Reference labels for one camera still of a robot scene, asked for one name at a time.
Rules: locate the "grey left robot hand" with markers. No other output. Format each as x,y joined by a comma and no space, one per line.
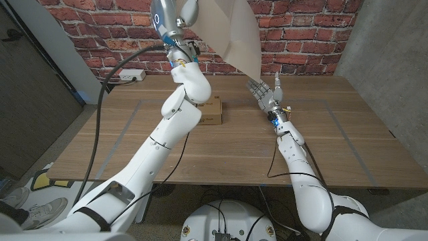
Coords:
167,20

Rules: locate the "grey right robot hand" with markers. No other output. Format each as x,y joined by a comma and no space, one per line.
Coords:
265,95

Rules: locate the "thin beige paper folder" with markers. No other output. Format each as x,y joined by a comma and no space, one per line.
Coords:
230,30

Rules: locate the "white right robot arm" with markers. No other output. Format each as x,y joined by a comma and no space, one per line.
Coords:
307,194

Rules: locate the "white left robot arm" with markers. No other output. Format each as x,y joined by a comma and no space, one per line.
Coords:
160,144

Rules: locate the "brown cardboard packing box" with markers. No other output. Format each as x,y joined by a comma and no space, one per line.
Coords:
212,112

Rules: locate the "white power strip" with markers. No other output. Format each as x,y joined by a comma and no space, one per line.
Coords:
132,74

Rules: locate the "red brick print backdrop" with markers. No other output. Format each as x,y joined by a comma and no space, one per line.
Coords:
301,33

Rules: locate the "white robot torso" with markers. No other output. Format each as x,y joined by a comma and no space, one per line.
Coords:
234,217

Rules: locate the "dark wooden door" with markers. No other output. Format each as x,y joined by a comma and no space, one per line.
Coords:
26,100

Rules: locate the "yellow and black floor item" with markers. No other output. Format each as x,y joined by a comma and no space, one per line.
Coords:
43,180

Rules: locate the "grey sneaker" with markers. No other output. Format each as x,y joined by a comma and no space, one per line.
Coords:
15,197
47,211

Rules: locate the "white robot chest cover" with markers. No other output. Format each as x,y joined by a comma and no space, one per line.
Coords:
67,237

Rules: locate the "person's dark trouser leg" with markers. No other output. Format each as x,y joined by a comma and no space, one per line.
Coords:
10,211

